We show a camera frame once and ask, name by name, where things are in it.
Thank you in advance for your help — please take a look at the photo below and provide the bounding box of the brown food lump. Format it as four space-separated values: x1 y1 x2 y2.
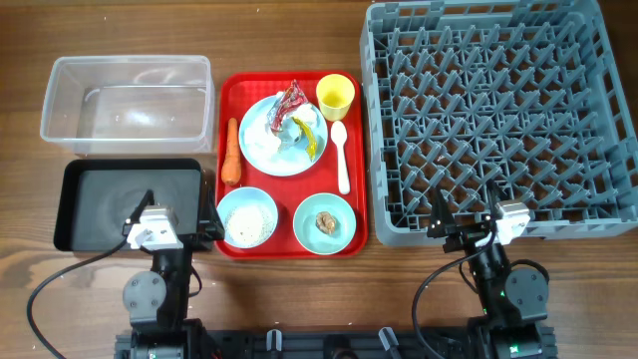
316 211 337 235

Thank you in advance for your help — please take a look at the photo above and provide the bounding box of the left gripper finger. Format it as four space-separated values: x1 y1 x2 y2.
200 196 225 240
128 189 155 222

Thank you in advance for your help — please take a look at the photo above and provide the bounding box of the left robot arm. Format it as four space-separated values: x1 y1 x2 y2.
118 189 222 358

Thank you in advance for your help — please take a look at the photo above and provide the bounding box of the red foil wrapper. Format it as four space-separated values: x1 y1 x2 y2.
267 80 309 134

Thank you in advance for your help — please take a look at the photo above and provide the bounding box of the white plastic spoon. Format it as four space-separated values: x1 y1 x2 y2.
330 121 351 194

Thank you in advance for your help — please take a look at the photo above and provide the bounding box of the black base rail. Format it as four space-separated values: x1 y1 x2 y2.
114 326 558 359

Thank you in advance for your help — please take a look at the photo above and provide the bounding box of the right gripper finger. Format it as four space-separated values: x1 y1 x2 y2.
431 187 455 226
486 179 506 219

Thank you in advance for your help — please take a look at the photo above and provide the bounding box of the large light blue plate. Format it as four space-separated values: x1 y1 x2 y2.
238 93 328 177

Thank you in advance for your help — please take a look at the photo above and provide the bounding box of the orange carrot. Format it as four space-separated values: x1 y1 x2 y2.
220 118 242 185

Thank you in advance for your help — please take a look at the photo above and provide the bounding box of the yellow plastic cup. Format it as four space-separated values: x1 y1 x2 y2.
316 74 356 122

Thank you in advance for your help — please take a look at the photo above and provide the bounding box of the black plastic tray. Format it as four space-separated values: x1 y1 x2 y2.
53 159 209 252

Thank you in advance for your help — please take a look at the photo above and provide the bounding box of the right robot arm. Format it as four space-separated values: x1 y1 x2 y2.
412 180 558 359

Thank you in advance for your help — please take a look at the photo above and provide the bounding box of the white rice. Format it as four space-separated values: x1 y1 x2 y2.
225 204 276 248

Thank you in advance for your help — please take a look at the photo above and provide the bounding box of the crumpled white tissue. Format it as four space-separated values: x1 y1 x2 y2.
246 104 318 154

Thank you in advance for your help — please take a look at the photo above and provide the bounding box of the grey dishwasher rack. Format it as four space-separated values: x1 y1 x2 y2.
360 1 637 246

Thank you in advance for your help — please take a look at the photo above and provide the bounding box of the light blue bowl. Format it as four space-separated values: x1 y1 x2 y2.
216 186 278 248

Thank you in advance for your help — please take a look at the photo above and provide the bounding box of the yellow wrapper strip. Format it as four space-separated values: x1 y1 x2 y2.
292 117 317 162

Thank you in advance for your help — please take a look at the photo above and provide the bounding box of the teal green bowl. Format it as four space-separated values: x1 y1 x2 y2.
293 192 357 255

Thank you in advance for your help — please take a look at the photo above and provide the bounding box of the clear plastic bin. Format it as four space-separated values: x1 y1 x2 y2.
40 55 215 155

